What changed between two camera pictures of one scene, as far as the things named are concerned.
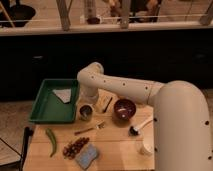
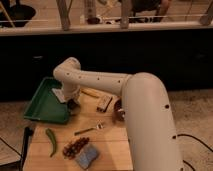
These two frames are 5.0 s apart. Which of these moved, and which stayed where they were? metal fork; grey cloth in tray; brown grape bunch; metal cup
Moved: metal cup
Stayed: grey cloth in tray; brown grape bunch; metal fork
